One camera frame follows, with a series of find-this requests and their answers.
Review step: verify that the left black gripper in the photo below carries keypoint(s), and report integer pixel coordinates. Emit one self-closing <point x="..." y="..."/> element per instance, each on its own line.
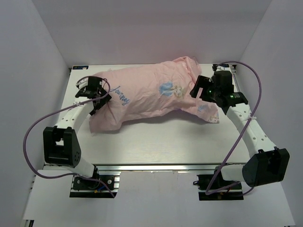
<point x="105" y="98"/>

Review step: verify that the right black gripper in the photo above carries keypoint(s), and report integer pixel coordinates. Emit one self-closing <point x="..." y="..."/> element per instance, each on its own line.
<point x="202" y="82"/>

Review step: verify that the pink and purple Frozen pillowcase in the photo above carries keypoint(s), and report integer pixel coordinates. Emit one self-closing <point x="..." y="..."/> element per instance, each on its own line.
<point x="150" y="91"/>

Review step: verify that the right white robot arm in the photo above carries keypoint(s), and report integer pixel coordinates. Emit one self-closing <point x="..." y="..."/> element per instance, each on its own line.
<point x="267" y="163"/>

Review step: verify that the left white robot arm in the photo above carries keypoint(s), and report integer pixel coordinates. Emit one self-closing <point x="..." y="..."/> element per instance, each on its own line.
<point x="61" y="145"/>

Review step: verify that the blue label sticker left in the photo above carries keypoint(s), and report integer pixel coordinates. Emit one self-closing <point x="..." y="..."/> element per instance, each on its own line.
<point x="80" y="67"/>

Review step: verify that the aluminium table front rail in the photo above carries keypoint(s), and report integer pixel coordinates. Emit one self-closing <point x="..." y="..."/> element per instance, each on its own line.
<point x="155" y="167"/>

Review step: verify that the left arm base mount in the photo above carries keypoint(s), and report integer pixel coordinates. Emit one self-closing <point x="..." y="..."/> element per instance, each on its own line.
<point x="81" y="188"/>

